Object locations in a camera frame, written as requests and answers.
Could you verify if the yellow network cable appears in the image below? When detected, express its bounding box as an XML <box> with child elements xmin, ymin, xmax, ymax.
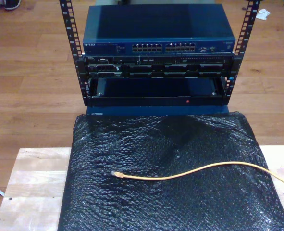
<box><xmin>110</xmin><ymin>161</ymin><xmax>284</xmax><ymax>195</ymax></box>

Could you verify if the blue flat base box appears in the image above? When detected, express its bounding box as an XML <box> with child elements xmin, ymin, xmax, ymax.
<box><xmin>86</xmin><ymin>105</ymin><xmax>230</xmax><ymax>118</ymax></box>

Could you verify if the black rack shelf tray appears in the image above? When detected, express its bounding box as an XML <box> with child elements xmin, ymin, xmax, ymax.
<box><xmin>85</xmin><ymin>77</ymin><xmax>229</xmax><ymax>106</ymax></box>

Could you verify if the black rack server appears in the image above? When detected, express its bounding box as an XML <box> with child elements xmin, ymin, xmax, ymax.
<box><xmin>84</xmin><ymin>54</ymin><xmax>234</xmax><ymax>79</ymax></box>

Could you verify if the black bubble wrap mat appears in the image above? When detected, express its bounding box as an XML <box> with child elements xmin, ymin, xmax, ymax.
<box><xmin>57</xmin><ymin>111</ymin><xmax>284</xmax><ymax>231</ymax></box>

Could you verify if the pale grey box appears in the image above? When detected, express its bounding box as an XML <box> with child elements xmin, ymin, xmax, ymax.
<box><xmin>95</xmin><ymin>0</ymin><xmax>216</xmax><ymax>6</ymax></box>

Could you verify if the crumpled white paper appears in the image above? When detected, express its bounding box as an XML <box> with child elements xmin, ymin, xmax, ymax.
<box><xmin>255</xmin><ymin>8</ymin><xmax>272</xmax><ymax>21</ymax></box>

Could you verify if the person's dark shoe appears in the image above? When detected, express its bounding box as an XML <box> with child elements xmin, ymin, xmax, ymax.
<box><xmin>4</xmin><ymin>0</ymin><xmax>22</xmax><ymax>11</ymax></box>

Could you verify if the blue network switch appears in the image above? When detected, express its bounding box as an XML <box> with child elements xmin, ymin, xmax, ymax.
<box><xmin>82</xmin><ymin>3</ymin><xmax>236</xmax><ymax>55</ymax></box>

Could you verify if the black perforated rack post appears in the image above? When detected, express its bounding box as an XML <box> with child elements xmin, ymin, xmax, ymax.
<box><xmin>59</xmin><ymin>0</ymin><xmax>89</xmax><ymax>107</ymax></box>
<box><xmin>224</xmin><ymin>0</ymin><xmax>262</xmax><ymax>106</ymax></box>

